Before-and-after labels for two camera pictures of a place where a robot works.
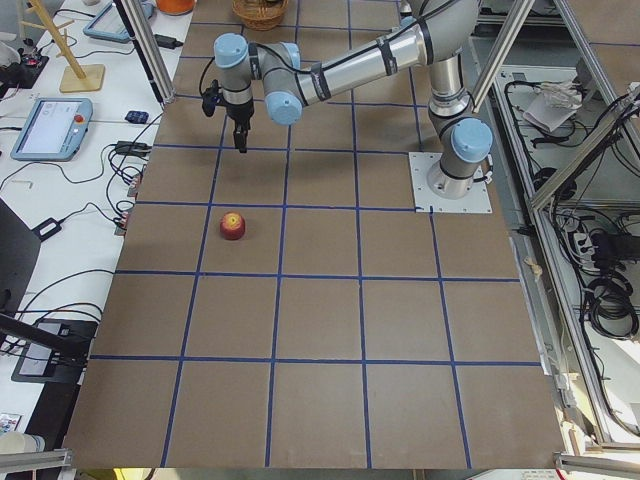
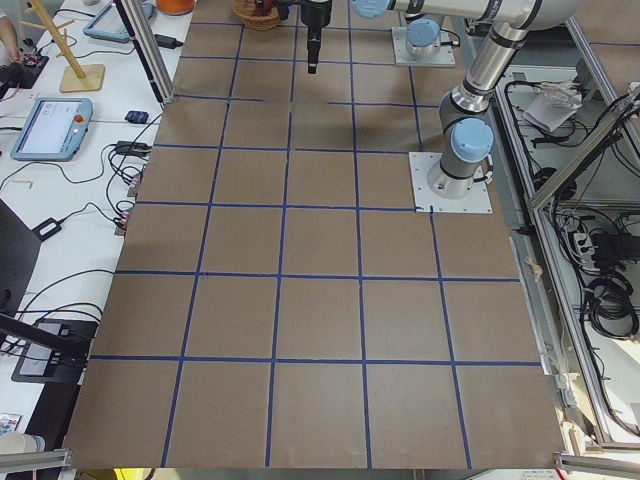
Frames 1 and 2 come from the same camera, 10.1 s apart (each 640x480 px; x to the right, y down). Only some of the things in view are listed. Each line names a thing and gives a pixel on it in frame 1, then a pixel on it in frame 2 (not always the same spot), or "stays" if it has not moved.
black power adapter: x=167 y=42 stays
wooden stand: x=75 y=77 stays
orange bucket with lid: x=176 y=7 stays
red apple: x=232 y=226 → x=267 y=5
